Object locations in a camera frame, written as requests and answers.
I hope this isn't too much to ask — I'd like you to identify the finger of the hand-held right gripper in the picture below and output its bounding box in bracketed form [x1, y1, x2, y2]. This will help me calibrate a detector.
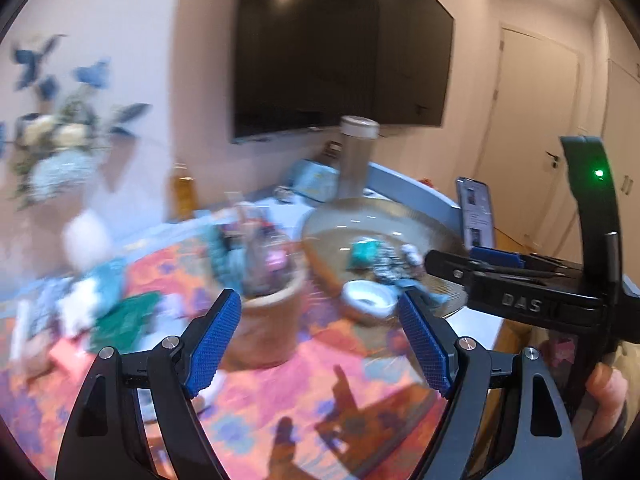
[424, 246, 587, 282]
[462, 269, 606, 332]

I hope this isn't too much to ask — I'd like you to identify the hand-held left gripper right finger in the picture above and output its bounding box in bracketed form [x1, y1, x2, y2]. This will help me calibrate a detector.
[397, 290, 583, 480]

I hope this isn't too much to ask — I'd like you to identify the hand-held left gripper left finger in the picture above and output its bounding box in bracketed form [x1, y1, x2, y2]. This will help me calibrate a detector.
[54, 288, 243, 480]

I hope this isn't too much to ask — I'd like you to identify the small patterned plush toy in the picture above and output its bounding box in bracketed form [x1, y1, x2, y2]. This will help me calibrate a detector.
[375, 244, 426, 286]

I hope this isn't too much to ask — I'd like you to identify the green packet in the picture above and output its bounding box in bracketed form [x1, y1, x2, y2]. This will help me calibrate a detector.
[90, 296, 161, 353]

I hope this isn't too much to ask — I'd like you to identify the teal soft packet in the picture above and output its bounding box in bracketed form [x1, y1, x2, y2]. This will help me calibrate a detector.
[350, 241, 383, 268]

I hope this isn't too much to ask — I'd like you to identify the large round glass plate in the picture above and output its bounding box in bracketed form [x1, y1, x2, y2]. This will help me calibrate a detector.
[300, 197, 471, 318]

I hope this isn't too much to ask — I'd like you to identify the person's right forearm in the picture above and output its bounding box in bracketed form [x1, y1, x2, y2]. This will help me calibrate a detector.
[580, 400, 640, 480]

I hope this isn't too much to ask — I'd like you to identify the person's right hand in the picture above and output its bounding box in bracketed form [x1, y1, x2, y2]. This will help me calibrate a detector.
[576, 362, 631, 449]

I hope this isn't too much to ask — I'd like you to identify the smartphone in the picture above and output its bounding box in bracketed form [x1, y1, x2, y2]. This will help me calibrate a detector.
[456, 176, 497, 250]

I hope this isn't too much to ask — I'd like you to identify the woven basket with items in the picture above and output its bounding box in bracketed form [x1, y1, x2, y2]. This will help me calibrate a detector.
[220, 260, 311, 368]

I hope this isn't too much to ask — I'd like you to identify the small white bowl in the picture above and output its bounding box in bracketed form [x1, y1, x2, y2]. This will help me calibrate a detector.
[342, 280, 398, 322]

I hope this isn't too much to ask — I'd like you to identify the white wardrobe door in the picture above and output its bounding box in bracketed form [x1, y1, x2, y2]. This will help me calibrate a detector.
[600, 57, 640, 261]

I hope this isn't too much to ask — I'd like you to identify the floral table mat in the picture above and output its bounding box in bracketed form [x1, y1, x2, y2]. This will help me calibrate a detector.
[0, 232, 451, 480]

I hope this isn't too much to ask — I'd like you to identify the bunch of pens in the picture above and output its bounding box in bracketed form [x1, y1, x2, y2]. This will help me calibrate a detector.
[215, 202, 296, 296]

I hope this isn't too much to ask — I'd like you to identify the pink flat item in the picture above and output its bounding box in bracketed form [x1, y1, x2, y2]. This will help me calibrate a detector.
[50, 340, 93, 381]

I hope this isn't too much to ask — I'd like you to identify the yellow oil bottle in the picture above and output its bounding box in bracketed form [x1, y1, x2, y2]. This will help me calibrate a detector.
[170, 162, 198, 221]

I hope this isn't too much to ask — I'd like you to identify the tall jar with white lid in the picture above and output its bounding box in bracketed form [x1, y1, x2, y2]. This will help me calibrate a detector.
[336, 116, 381, 201]

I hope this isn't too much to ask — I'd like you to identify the light blue box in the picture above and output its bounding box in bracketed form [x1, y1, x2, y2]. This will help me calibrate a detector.
[295, 160, 338, 201]

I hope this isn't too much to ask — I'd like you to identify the blue white flower bouquet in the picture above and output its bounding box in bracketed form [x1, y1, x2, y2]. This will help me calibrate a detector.
[0, 34, 153, 211]

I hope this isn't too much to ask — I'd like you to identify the black wall television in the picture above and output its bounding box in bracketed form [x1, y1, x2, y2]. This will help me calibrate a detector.
[231, 0, 456, 145]

